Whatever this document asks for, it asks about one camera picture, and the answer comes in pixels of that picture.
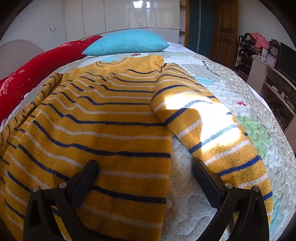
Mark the white shelf unit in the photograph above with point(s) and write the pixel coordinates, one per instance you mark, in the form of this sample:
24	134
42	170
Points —
256	69

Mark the black television screen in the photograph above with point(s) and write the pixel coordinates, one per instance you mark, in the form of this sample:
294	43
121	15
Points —
286	60

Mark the teal curtain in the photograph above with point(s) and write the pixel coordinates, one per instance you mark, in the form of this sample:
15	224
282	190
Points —
200	23

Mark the white wall socket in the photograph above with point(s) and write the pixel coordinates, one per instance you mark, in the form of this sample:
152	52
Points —
52	29

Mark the quilted patchwork bedspread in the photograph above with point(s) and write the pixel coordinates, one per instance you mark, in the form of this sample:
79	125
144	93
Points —
242	92

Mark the teal knitted pillow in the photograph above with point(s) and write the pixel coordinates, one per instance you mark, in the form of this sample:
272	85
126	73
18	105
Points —
124	42

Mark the glossy white wardrobe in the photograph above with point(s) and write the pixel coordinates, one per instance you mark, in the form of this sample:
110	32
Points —
115	16

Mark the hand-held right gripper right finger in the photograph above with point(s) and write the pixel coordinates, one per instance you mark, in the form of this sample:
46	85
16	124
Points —
205	178

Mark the white round headboard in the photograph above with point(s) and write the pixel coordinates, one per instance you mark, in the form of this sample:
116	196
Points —
16	55

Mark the pink clothing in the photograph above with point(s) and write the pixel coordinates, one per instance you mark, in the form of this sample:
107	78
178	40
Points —
260	40

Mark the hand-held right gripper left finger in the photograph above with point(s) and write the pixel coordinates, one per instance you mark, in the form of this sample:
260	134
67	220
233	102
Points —
87	176

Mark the shoe rack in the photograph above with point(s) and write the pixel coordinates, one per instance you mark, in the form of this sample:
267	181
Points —
242	60

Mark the small purple clock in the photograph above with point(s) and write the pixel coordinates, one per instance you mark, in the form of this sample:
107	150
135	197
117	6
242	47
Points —
270	60

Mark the ornate black table clock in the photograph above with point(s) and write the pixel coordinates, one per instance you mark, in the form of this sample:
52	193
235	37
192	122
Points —
274	49

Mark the yellow striped sweater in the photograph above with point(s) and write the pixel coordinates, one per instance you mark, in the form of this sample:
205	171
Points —
104	115

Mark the long red pillow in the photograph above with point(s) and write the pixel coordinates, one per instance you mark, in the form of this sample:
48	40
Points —
34	69

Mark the wooden door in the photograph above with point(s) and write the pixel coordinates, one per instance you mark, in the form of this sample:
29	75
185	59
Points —
225	30

